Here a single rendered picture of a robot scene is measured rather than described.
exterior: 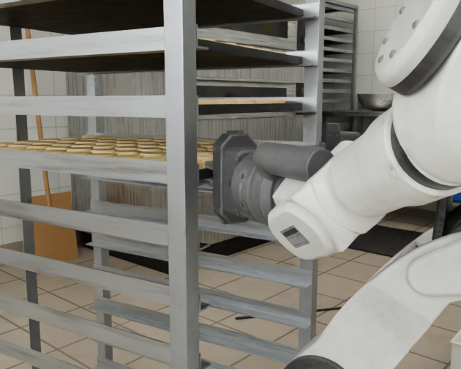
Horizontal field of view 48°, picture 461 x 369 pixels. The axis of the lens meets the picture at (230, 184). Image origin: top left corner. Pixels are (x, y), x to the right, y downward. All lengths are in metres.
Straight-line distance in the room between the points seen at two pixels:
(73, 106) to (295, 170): 0.44
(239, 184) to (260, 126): 2.77
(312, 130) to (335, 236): 0.63
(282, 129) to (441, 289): 2.89
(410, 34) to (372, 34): 4.87
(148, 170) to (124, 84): 2.31
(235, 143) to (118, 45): 0.23
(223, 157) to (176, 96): 0.10
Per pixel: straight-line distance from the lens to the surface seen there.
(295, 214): 0.46
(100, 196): 1.43
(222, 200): 0.68
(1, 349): 1.12
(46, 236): 3.29
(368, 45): 5.18
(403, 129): 0.33
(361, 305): 0.81
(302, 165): 0.49
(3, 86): 3.41
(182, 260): 0.70
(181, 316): 0.73
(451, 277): 0.73
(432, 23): 0.29
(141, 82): 2.92
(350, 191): 0.42
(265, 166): 0.54
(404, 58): 0.30
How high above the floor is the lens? 0.97
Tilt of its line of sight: 9 degrees down
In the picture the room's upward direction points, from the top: straight up
